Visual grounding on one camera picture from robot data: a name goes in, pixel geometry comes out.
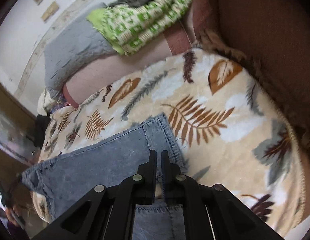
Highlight leaf pattern beige blanket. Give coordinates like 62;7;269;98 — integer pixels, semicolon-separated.
39;49;306;236

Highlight black cloth at blanket edge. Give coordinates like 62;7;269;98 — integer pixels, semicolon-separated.
34;115;50;149

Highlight wooden door with glass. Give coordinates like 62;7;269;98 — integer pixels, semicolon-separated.
0;83;37;166

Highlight grey quilted pillow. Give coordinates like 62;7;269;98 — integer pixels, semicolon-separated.
44;3;115;99

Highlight pink brown sofa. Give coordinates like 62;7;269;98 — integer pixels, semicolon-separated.
63;0;310;155

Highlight cream floral pillow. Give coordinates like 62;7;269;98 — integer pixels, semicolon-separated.
37;88;57;116

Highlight beige wall switch panel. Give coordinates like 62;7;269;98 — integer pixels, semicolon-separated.
41;1;60;22

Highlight green patterned folded quilt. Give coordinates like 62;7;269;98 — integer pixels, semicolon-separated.
87;0;192;55

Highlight grey denim pants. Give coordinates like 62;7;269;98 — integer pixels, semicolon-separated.
22;114;187;239

